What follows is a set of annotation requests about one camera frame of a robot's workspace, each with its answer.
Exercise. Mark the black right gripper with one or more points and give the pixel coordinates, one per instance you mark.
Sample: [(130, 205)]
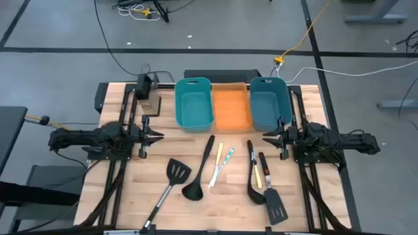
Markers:
[(290, 137)]

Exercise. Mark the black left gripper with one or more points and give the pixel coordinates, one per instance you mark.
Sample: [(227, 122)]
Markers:
[(138, 137)]

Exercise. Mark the black ladle with white label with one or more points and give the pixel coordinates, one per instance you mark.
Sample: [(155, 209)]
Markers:
[(256, 197)]

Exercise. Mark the black plastic ladle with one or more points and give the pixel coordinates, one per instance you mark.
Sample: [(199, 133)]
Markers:
[(192, 192)]

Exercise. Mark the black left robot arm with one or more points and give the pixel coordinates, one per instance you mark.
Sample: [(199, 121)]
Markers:
[(81, 135)]

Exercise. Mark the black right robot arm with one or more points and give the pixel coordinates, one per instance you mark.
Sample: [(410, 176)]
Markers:
[(352, 140)]

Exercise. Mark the blue-teal plastic bin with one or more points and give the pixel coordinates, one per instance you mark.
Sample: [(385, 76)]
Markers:
[(269, 104)]

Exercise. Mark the green-teal plastic bin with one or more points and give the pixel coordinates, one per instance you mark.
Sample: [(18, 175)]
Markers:
[(194, 107)]

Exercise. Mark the black box device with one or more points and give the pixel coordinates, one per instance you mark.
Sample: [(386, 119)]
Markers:
[(143, 86)]

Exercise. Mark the orange translucent plastic tray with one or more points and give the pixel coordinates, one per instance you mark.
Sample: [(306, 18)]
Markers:
[(232, 107)]

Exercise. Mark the black perforated computer case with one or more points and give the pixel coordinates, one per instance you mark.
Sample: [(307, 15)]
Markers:
[(222, 75)]

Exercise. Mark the black tripod leg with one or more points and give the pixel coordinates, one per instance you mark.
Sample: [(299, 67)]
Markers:
[(162, 13)]

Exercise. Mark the grey desk leg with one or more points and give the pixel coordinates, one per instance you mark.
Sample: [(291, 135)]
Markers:
[(398, 104), (375, 19)]

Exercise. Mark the black beam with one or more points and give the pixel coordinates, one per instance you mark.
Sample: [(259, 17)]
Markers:
[(32, 194)]

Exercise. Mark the black side table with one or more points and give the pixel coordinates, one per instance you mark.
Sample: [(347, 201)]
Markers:
[(9, 130)]

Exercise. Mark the black aluminium rail frame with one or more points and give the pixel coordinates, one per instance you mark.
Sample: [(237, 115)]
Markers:
[(115, 212), (317, 196)]

